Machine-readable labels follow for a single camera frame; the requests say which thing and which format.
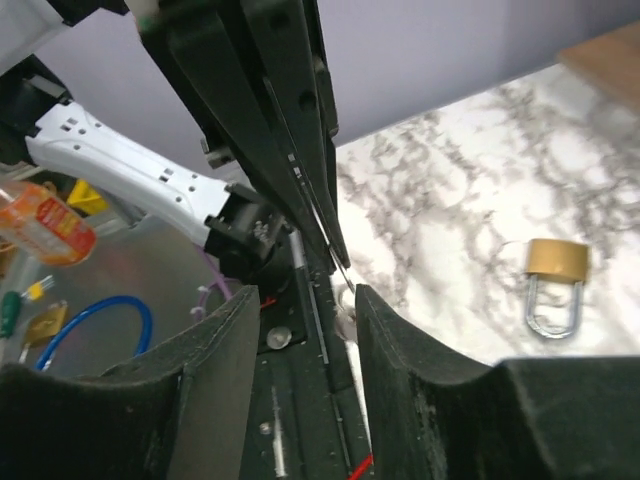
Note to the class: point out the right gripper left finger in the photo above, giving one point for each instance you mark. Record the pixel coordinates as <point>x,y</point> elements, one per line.
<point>179,411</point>

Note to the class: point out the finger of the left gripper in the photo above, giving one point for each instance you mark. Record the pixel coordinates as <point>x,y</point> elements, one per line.
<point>290,45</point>
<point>213,47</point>

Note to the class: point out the green handled tool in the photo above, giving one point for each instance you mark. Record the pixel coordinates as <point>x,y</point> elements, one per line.
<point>11,305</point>

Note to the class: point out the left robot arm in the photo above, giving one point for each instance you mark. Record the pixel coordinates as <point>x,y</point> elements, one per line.
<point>43,125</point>

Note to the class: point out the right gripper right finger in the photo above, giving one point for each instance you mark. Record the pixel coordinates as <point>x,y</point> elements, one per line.
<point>434,413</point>

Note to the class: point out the red cable lock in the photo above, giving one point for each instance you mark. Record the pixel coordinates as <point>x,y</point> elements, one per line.
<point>362,468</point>

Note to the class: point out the orange drink bottle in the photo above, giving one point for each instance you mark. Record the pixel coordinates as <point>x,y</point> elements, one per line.
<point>37,221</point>

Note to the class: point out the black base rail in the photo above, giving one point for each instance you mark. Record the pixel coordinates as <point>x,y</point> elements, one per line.
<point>305,419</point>

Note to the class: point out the blue cable lock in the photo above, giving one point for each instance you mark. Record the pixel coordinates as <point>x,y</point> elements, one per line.
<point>105,333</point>

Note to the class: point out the spare brass padlock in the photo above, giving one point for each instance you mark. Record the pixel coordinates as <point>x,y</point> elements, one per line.
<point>43,327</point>

